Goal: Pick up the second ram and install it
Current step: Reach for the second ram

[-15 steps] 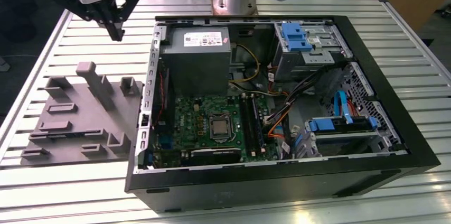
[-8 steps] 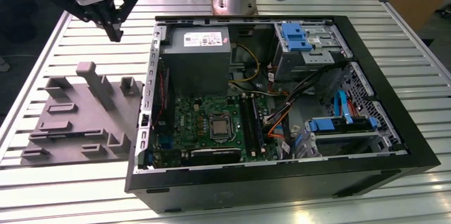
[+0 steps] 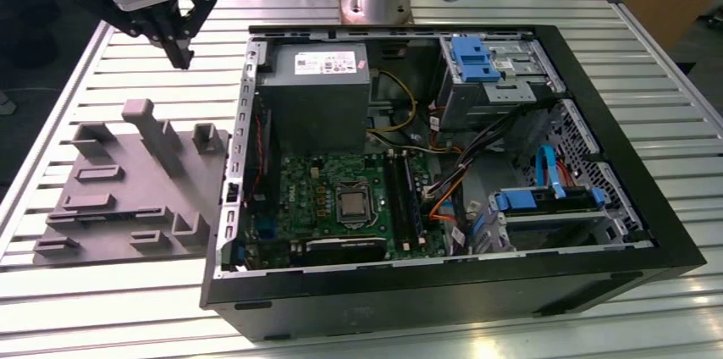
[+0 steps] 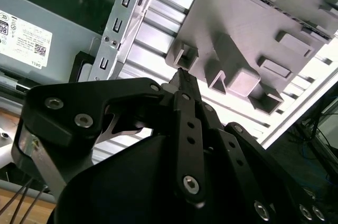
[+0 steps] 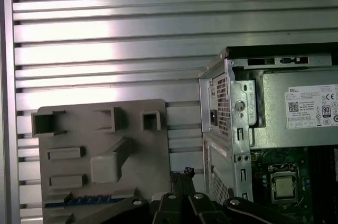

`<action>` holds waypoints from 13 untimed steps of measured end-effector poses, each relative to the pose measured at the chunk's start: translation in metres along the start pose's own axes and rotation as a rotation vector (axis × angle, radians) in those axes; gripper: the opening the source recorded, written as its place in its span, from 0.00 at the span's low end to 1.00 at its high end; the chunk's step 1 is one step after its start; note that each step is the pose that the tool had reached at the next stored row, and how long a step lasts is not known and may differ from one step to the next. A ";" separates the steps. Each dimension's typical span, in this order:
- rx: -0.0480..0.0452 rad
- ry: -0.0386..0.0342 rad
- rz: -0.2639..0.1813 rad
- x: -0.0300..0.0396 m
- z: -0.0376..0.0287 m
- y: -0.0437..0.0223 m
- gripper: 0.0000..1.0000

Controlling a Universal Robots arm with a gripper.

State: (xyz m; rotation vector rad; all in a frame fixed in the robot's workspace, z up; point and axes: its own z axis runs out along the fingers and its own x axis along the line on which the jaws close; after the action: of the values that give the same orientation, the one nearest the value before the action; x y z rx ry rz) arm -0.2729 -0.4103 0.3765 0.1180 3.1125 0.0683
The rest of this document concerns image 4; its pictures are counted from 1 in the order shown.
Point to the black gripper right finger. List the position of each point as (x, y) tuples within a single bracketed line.
[(253, 160)]

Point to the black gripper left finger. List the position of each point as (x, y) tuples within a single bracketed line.
[(79, 97)]

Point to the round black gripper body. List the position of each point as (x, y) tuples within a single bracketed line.
[(132, 187)]

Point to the dark RAM stick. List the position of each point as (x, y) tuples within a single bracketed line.
[(287, 14)]

